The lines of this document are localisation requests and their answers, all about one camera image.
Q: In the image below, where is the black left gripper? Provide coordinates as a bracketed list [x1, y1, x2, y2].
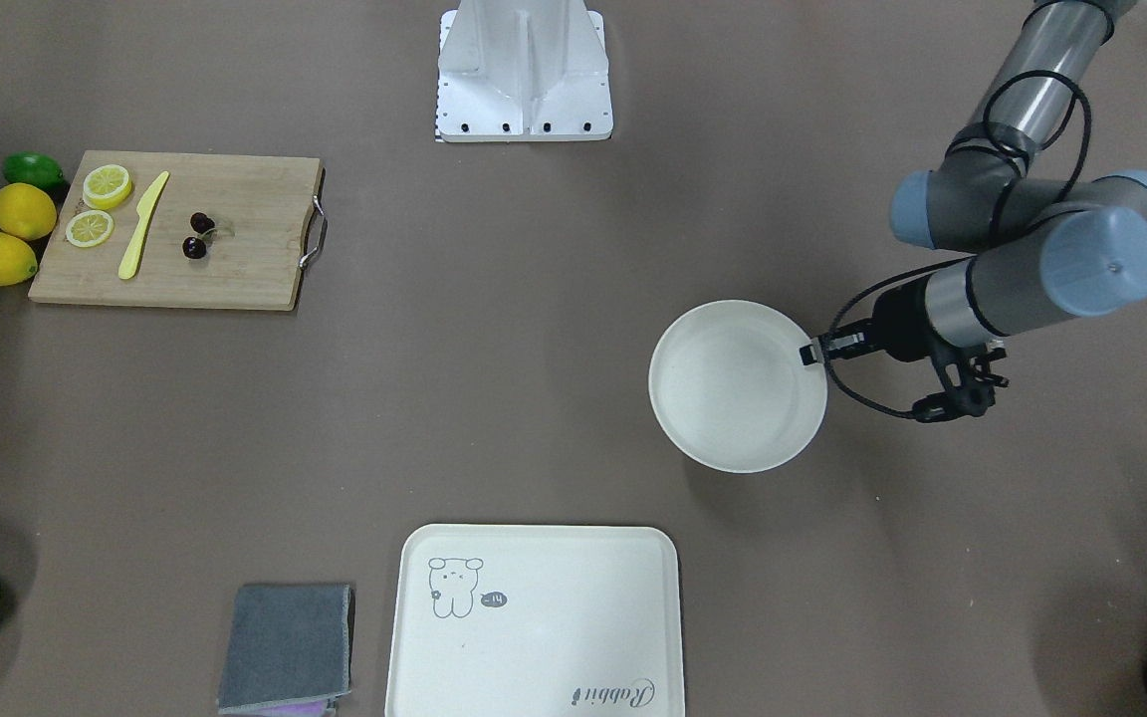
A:
[799, 281, 942, 366]

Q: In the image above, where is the cream shallow plate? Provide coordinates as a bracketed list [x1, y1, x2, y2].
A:
[649, 301, 828, 475]

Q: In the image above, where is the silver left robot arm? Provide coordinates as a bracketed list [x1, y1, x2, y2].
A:
[799, 1, 1147, 364]

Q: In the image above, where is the white rabbit tray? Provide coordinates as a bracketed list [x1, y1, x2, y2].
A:
[385, 525, 687, 716]

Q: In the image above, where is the dark red cherry upper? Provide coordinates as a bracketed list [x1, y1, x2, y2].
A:
[188, 212, 217, 236]

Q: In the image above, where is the dark red cherry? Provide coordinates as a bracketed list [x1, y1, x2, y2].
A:
[188, 212, 217, 236]
[181, 236, 208, 260]

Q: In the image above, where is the dark red cherry lower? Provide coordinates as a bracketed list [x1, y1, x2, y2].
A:
[181, 236, 208, 260]

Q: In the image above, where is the grey folded cloth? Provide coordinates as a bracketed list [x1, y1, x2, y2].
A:
[217, 583, 353, 716]

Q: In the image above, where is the bamboo cutting board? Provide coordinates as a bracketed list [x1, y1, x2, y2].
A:
[29, 149, 325, 312]

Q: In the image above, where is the yellow plastic knife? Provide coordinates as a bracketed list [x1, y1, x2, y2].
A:
[117, 169, 171, 281]

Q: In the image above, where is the lemon slice near lime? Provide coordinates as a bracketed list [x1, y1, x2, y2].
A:
[81, 163, 133, 210]

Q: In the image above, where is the lemon slice near knife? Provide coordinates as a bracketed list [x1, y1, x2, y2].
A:
[65, 209, 115, 248]

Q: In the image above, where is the green lime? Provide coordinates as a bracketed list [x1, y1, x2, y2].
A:
[1, 151, 68, 192]

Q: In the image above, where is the whole lemon middle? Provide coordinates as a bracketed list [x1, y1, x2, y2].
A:
[0, 182, 58, 242]

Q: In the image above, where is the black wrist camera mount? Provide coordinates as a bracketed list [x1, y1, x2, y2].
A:
[911, 340, 1011, 423]

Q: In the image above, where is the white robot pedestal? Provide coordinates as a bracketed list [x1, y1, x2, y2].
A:
[434, 1, 614, 142]

